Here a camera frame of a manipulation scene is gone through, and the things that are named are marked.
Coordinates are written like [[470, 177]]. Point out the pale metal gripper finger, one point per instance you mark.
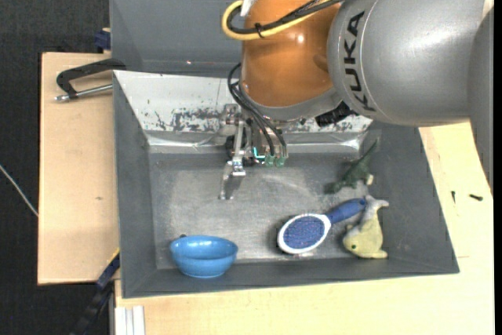
[[232, 178]]

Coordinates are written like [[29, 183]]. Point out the grey metal bin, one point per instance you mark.
[[196, 192]]

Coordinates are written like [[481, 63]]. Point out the blue bowl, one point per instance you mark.
[[204, 253]]

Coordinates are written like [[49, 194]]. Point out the blue and white brush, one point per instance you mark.
[[304, 233]]

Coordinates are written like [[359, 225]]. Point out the green toy dinosaur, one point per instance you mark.
[[357, 172]]

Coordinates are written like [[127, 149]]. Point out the yellow and grey plush dolphin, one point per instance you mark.
[[366, 235]]

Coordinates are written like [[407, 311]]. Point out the pale cardboard board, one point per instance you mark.
[[74, 176]]

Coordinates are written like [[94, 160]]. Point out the black cylinder on white bracket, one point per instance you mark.
[[333, 114]]

